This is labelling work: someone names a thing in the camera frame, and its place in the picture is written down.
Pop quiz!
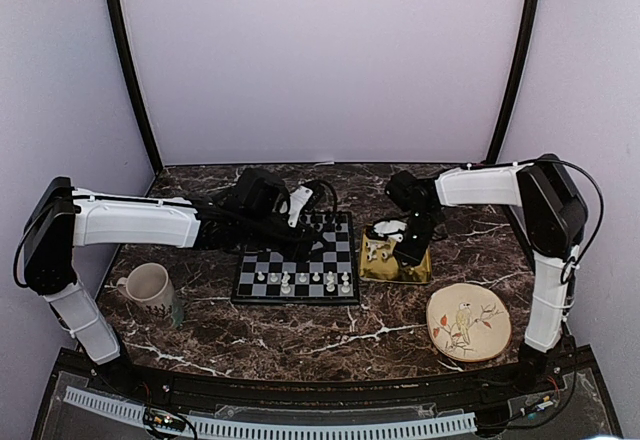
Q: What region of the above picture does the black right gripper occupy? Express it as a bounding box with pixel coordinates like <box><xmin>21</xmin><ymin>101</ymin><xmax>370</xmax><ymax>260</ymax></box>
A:
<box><xmin>393</xmin><ymin>209</ymin><xmax>441</xmax><ymax>271</ymax></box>

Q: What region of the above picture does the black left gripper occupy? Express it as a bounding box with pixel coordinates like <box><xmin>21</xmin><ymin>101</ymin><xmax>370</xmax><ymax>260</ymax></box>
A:
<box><xmin>240</xmin><ymin>213</ymin><xmax>331</xmax><ymax>264</ymax></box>

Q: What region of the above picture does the black grey chess board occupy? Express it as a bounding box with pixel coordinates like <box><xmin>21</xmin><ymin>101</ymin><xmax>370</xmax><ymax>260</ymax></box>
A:
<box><xmin>231</xmin><ymin>211</ymin><xmax>360</xmax><ymax>306</ymax></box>

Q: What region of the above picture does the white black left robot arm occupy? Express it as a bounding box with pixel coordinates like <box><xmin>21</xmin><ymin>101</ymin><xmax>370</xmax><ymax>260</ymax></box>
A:
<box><xmin>12</xmin><ymin>167</ymin><xmax>336</xmax><ymax>396</ymax></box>

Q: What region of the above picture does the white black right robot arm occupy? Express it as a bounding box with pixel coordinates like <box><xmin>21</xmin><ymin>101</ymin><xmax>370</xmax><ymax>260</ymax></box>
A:
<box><xmin>385</xmin><ymin>154</ymin><xmax>588</xmax><ymax>353</ymax></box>

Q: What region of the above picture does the pile of white chess pieces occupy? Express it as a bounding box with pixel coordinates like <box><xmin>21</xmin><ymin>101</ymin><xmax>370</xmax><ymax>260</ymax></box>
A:
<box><xmin>364</xmin><ymin>240</ymin><xmax>394</xmax><ymax>263</ymax></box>

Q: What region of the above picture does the gold metal tray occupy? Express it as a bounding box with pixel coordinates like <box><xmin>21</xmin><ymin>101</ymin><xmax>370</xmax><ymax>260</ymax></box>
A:
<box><xmin>359</xmin><ymin>224</ymin><xmax>432</xmax><ymax>285</ymax></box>

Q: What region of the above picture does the beige ceramic mug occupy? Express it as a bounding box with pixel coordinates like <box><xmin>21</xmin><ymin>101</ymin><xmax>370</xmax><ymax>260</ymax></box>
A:
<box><xmin>116</xmin><ymin>263</ymin><xmax>184</xmax><ymax>328</ymax></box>

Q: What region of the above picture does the beige bird painted plate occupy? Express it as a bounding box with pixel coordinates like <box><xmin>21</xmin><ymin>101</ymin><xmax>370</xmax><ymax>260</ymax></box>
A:
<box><xmin>426</xmin><ymin>283</ymin><xmax>512</xmax><ymax>363</ymax></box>

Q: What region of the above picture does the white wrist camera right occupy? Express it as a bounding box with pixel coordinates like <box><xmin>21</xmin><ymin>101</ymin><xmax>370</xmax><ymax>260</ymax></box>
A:
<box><xmin>366</xmin><ymin>219</ymin><xmax>407</xmax><ymax>242</ymax></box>

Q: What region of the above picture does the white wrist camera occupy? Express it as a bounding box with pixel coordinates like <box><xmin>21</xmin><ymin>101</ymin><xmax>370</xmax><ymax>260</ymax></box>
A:
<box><xmin>366</xmin><ymin>219</ymin><xmax>407</xmax><ymax>242</ymax></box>
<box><xmin>287</xmin><ymin>186</ymin><xmax>313</xmax><ymax>228</ymax></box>

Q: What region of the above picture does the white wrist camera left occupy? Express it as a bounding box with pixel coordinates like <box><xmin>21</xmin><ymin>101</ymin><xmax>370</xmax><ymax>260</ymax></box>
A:
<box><xmin>287</xmin><ymin>186</ymin><xmax>313</xmax><ymax>228</ymax></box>

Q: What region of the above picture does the white slotted cable duct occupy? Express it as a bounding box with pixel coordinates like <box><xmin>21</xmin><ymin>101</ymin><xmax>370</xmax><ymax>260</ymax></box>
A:
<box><xmin>63</xmin><ymin>386</ymin><xmax>477</xmax><ymax>439</ymax></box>

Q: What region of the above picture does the right black frame post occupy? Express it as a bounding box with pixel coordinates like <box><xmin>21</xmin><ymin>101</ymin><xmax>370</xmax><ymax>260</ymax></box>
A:
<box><xmin>485</xmin><ymin>0</ymin><xmax>539</xmax><ymax>164</ymax></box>

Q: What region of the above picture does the black frame post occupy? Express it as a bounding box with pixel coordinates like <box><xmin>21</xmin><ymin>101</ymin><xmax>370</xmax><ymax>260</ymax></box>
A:
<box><xmin>106</xmin><ymin>0</ymin><xmax>164</xmax><ymax>173</ymax></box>
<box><xmin>485</xmin><ymin>0</ymin><xmax>539</xmax><ymax>164</ymax></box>

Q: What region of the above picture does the left black frame post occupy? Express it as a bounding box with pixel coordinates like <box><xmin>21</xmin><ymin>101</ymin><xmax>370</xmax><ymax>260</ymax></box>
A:
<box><xmin>106</xmin><ymin>0</ymin><xmax>164</xmax><ymax>173</ymax></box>

